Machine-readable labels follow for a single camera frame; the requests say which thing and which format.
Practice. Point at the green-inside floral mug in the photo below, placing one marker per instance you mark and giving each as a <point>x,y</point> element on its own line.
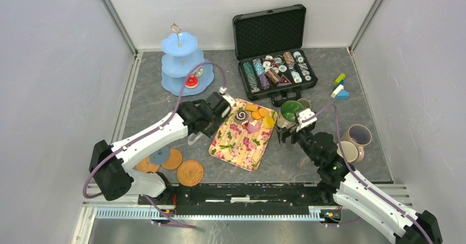
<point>290,110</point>

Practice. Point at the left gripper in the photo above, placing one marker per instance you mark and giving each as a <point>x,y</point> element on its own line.
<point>207,132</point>

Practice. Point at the yellow mug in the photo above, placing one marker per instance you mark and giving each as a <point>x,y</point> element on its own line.
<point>349,150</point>

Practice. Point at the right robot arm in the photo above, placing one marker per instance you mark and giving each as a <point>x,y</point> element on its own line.
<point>341,183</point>

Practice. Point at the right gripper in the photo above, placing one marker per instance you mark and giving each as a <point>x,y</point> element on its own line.
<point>294,132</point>

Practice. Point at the silver serving tongs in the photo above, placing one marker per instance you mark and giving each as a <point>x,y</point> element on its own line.
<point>192,138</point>

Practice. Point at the round orange biscuit lower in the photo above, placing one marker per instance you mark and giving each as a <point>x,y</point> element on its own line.
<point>256,115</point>

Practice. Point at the pink cupcake with topping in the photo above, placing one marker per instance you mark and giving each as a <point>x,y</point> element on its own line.
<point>253,126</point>

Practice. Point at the red glazed donut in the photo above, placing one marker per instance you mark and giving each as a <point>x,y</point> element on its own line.
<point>192,81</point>

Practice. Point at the chocolate swirl cake roll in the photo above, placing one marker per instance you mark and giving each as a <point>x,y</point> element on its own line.
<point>240,117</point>

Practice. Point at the square yellow biscuit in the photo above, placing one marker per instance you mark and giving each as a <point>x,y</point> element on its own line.
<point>251,107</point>

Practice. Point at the chocolate sprinkled donut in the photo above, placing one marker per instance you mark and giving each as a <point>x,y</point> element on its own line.
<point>198,72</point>

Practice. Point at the floral rectangular tray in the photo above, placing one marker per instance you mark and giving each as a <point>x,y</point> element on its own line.
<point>234,144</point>

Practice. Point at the woven rattan coaster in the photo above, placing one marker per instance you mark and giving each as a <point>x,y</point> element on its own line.
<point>190,173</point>

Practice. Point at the blue three-tier cake stand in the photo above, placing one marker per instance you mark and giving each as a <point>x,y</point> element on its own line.
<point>181,56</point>

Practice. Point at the blue smiley coaster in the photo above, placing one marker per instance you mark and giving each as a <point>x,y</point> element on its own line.
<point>160,156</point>

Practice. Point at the beige mug purple inside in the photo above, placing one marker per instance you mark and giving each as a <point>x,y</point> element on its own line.
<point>360,136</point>

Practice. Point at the cork coaster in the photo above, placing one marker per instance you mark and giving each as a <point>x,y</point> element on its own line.
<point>174,160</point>

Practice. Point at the black poker chip case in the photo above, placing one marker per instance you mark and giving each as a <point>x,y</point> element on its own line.
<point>268,46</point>

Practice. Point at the round orange biscuit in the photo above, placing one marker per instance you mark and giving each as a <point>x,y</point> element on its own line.
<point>256,115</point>
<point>263,112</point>

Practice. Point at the small beige cup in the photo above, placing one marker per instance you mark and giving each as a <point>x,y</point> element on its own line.
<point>305,103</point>

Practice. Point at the colourful toy block stack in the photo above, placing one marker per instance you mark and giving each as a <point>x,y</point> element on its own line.
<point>339,92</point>

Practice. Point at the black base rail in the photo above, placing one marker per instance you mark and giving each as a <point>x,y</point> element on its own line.
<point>298,193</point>

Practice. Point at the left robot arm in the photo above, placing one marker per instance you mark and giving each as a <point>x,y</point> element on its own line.
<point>112,166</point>

